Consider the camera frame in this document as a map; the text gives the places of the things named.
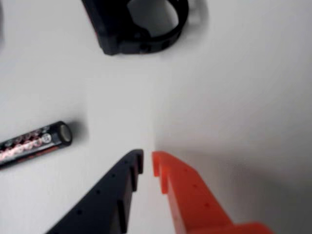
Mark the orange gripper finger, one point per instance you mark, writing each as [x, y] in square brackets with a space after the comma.
[195, 200]

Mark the navy gripper finger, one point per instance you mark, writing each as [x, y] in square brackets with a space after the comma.
[102, 202]

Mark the black AA battery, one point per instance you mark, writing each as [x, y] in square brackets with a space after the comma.
[31, 146]

